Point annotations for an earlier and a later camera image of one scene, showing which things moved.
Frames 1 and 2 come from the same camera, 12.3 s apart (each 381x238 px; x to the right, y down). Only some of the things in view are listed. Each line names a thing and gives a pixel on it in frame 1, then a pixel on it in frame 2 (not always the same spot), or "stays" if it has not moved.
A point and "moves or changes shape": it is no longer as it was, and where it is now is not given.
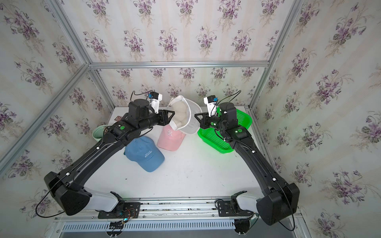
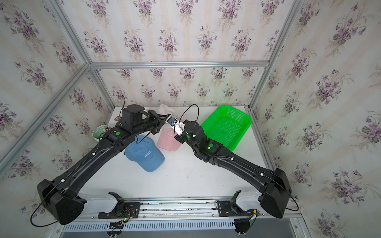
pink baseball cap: x=169 y=139 stays
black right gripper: x=204 y=122 -> x=178 y=138
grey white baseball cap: x=184 y=120 moves or changes shape
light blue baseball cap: x=143 y=151 stays
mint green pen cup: x=98 y=132 stays
